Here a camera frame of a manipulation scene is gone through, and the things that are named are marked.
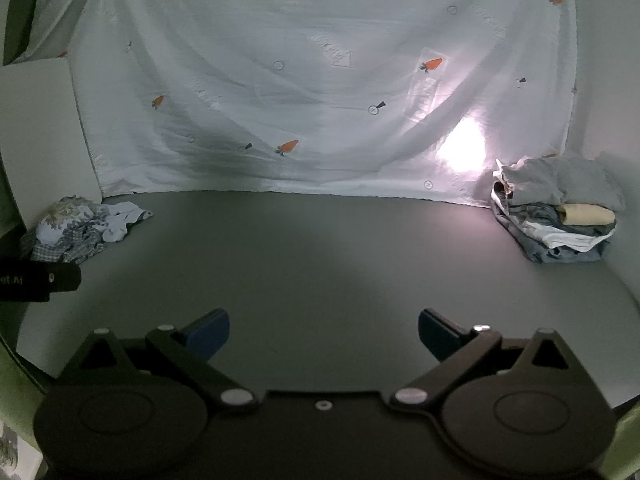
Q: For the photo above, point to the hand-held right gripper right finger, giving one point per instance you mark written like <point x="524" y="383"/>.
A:
<point x="435" y="335"/>

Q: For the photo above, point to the white cloth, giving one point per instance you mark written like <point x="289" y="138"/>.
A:
<point x="122" y="220"/>

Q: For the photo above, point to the beige folded garment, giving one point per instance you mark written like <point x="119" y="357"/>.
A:
<point x="590" y="214"/>

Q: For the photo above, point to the white folded garment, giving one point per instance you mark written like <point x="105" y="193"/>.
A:
<point x="565" y="240"/>

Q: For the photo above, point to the dark grey folded garment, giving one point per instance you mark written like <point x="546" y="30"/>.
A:
<point x="540" y="255"/>

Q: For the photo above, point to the white carrot print sheet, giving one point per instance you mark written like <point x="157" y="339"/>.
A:
<point x="310" y="85"/>

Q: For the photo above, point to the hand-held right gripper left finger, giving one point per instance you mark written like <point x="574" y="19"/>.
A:
<point x="210" y="332"/>

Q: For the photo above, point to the floral cloth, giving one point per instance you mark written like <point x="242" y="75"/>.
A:
<point x="67" y="220"/>

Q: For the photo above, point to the plaid cloth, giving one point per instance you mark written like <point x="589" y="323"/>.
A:
<point x="70" y="251"/>

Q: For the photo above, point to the white panel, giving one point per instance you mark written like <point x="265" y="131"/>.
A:
<point x="45" y="135"/>

